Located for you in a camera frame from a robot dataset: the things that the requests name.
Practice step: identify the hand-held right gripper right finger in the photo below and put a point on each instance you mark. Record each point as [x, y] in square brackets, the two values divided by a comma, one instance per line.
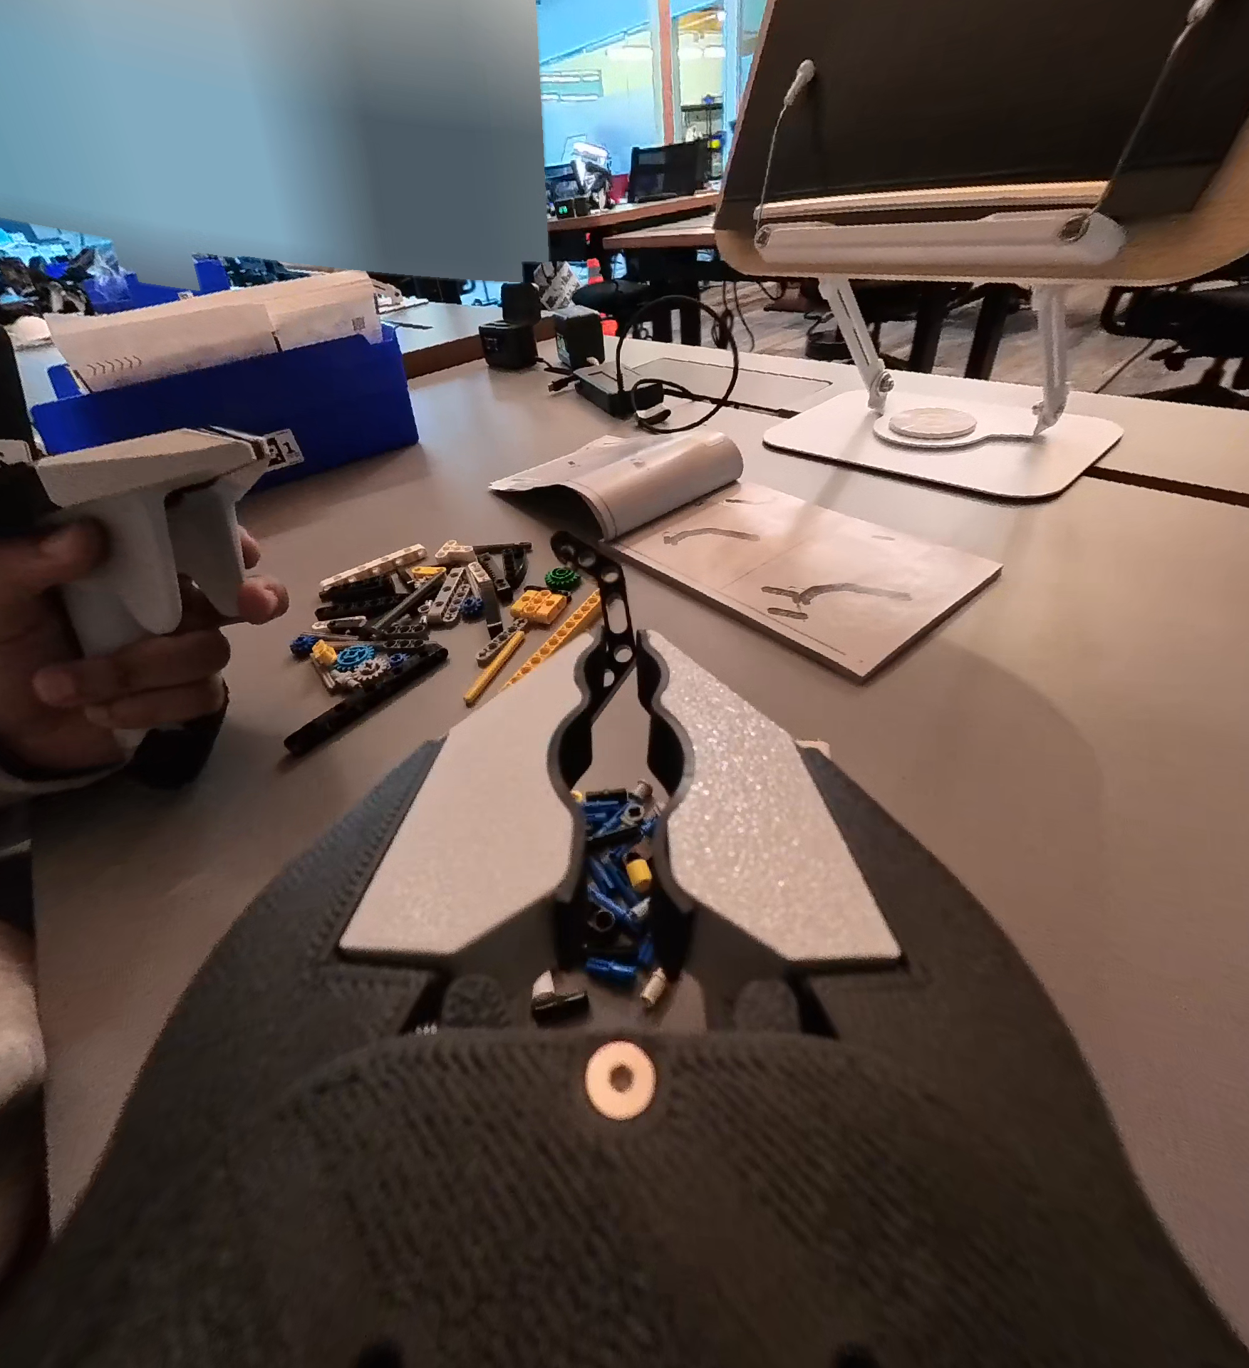
[773, 836]

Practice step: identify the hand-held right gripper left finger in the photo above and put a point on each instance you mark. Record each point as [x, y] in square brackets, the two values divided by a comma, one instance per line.
[451, 843]

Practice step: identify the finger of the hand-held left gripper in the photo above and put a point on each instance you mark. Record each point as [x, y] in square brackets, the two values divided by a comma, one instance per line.
[143, 472]

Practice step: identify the black angled lego beam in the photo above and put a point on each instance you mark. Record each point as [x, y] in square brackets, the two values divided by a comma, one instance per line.
[615, 614]

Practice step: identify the pile of small lego pins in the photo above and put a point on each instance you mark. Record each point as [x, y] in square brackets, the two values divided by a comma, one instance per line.
[608, 854]

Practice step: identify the pile of mixed lego beams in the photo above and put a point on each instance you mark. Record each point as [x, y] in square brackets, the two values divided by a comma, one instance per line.
[410, 621]

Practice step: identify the open lego instruction booklet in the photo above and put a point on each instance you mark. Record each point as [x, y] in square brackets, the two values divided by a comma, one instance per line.
[795, 576]

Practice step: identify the person's left hand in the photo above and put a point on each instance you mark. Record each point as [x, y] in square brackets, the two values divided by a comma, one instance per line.
[15, 653]

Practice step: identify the white paper stack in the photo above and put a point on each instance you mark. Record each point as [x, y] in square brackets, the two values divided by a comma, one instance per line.
[208, 320]

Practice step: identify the small blue storage bin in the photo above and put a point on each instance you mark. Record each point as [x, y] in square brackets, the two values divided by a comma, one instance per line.
[128, 289]

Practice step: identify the blue plastic bin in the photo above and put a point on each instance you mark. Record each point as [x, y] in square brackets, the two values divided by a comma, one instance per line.
[337, 395]

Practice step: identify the black and grey charger box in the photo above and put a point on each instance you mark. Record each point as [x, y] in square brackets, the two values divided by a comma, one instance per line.
[582, 333]

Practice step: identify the black power adapter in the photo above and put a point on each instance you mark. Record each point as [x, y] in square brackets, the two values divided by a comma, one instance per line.
[607, 384]

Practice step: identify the wooden background desk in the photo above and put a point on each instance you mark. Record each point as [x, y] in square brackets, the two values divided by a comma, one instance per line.
[633, 214]

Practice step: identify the black background monitor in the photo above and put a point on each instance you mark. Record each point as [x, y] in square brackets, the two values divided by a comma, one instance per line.
[666, 172]

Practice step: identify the black office chair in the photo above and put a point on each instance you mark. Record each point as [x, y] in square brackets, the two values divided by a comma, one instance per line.
[1223, 310]

